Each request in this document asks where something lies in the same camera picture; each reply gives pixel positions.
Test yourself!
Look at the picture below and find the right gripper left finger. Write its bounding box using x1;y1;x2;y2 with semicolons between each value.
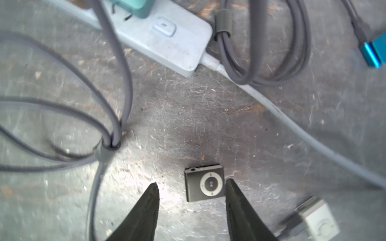
108;183;160;241

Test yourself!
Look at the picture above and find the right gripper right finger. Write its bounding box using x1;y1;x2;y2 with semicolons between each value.
225;178;277;241

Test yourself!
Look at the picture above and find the black mp3 player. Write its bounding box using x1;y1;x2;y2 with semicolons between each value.
184;164;225;202

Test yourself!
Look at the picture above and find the silver mp3 player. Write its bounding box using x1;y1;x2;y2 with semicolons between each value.
295;196;340;241

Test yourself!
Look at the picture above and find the grey USB cable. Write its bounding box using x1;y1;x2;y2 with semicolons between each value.
0;0;302;241
213;0;375;88

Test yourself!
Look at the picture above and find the blue mp3 player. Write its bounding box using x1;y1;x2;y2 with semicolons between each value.
359;33;386;68

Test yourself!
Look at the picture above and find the teal USB charger adapter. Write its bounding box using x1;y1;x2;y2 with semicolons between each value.
110;0;155;19

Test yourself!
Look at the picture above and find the white power strip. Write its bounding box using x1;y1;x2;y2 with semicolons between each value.
101;1;213;77

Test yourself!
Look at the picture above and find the white power strip cord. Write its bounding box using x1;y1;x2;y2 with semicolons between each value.
200;53;386;190

